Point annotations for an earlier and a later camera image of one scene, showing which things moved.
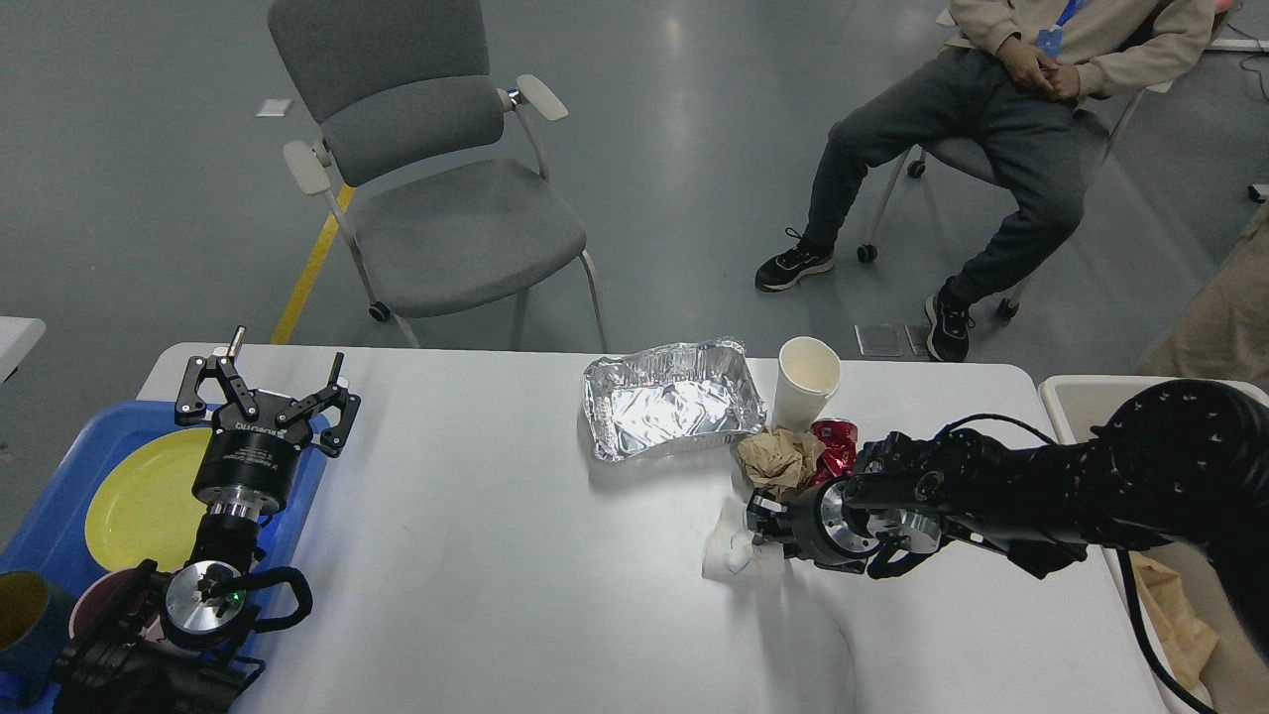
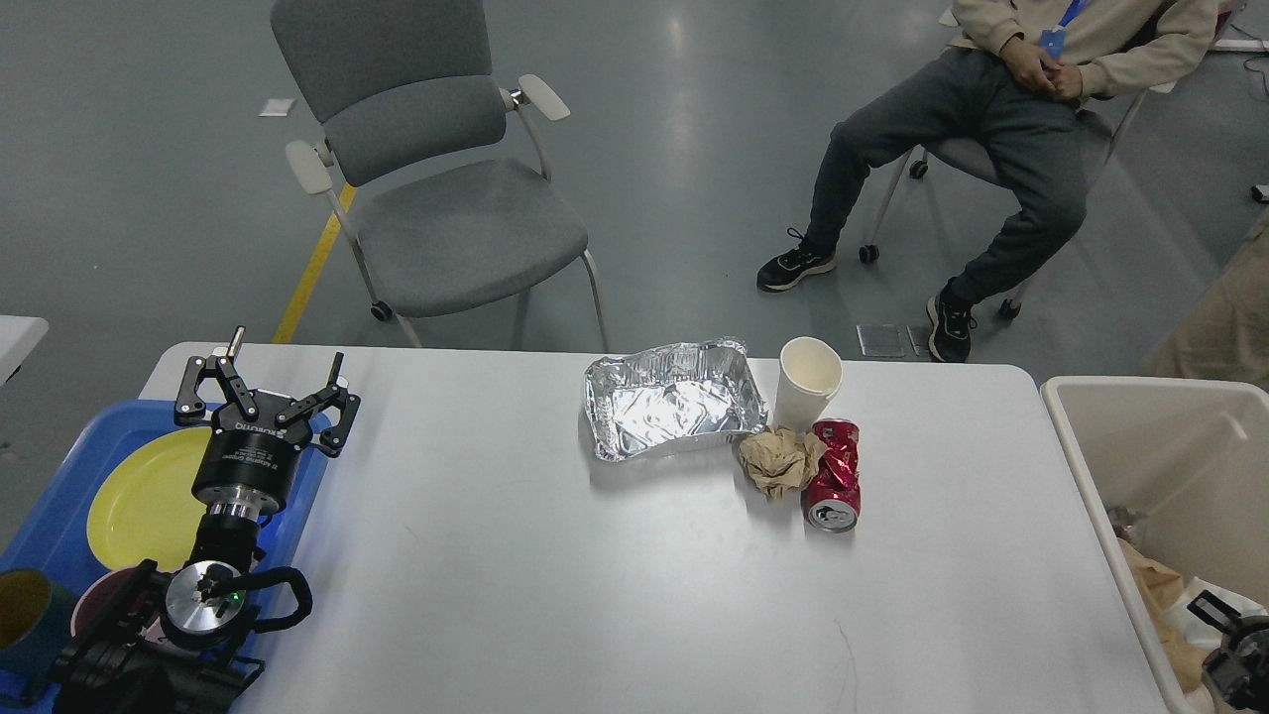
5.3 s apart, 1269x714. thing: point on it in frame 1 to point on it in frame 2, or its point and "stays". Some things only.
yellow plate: [146, 508] stays
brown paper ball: [776, 461] stays
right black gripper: [826, 528] to [1239, 670]
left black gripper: [251, 464] stays
